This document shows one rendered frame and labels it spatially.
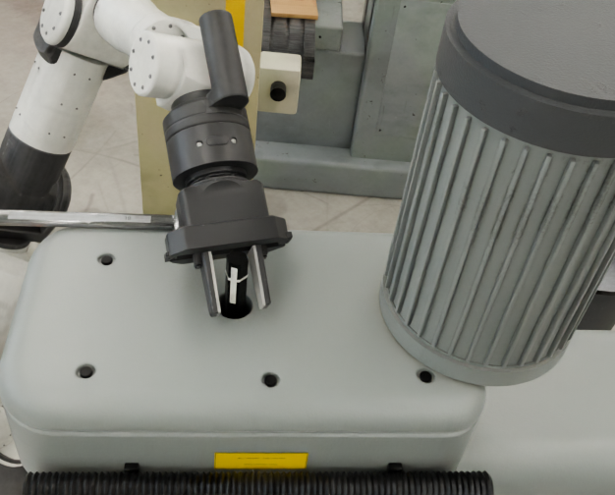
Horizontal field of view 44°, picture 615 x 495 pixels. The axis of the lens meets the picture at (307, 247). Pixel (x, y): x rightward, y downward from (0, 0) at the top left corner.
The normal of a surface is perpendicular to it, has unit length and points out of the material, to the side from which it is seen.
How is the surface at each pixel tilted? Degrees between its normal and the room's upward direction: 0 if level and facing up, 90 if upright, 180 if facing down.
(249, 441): 90
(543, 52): 0
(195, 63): 38
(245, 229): 30
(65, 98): 87
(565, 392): 0
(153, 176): 90
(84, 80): 87
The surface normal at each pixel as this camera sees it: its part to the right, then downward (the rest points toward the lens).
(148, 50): -0.78, 0.01
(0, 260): 0.51, -0.45
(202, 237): 0.23, -0.28
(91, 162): 0.10, -0.72
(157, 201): 0.06, 0.69
